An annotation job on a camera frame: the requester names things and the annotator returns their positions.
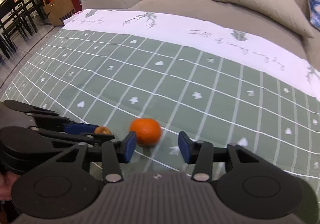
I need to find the brown longan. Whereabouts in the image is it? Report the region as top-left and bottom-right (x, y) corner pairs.
(94, 126), (112, 135)

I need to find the orange tangerine top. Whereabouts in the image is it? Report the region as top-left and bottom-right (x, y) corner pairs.
(130, 118), (162, 146)

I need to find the person's left hand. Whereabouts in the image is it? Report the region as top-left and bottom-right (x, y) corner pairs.
(0, 172), (20, 201)

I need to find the green checkered tablecloth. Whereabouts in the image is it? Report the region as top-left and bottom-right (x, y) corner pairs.
(0, 8), (320, 224)

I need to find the black dining chair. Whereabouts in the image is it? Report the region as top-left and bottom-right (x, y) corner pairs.
(1, 0), (46, 58)

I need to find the cardboard box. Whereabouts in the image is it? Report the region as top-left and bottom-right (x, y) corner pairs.
(43, 0), (76, 27)

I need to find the blue patterned cushion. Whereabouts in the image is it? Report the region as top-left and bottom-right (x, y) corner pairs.
(307, 0), (320, 31)

